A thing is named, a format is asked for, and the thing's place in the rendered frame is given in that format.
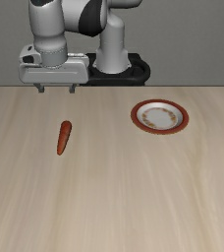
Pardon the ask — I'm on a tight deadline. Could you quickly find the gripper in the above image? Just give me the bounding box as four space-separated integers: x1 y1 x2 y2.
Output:
18 43 90 95

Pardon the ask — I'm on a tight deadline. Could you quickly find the orange carrot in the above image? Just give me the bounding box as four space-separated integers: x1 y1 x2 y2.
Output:
56 120 73 157

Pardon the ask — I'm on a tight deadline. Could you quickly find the red-rimmed white plate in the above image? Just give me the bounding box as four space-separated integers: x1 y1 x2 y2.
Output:
130 98 190 136

